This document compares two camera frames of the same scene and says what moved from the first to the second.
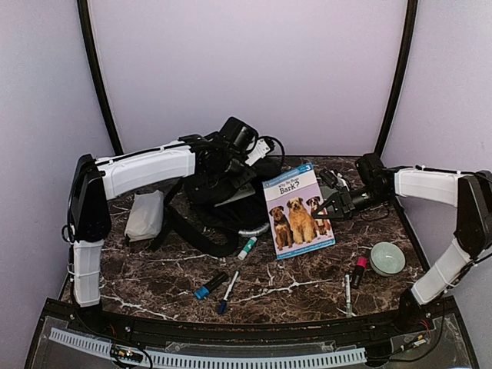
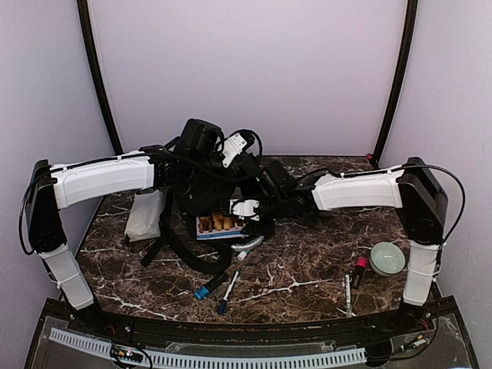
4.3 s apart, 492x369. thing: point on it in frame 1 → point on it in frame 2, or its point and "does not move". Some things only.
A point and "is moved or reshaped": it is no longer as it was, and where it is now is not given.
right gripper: x=343 y=203 → x=260 y=231
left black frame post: x=88 y=36 does not move
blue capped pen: x=224 y=304 does not move
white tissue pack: x=146 y=217 does not move
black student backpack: x=211 y=230 is moved or reshaped
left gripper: x=240 y=181 does not move
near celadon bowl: x=387 y=259 does not move
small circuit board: x=126 y=354 does not move
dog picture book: x=291 y=200 → x=218 y=226
